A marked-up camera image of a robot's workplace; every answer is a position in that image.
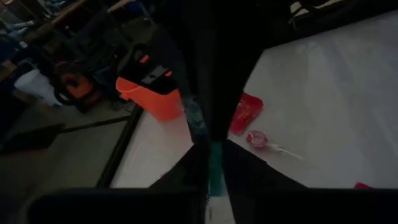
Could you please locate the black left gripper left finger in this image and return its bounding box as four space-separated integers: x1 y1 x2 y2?
149 141 212 190

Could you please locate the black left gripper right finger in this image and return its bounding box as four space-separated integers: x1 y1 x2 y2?
221 139 308 190

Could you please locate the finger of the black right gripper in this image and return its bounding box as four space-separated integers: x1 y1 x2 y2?
216 90 248 141
189 90 217 141

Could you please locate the teal gummy pack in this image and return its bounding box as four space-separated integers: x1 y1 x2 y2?
207 141 224 197

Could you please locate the orange halloween bucket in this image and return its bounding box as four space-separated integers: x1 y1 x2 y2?
115 76 184 121

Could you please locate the pink wrapped lollipop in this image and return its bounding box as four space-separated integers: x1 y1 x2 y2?
245 129 304 161

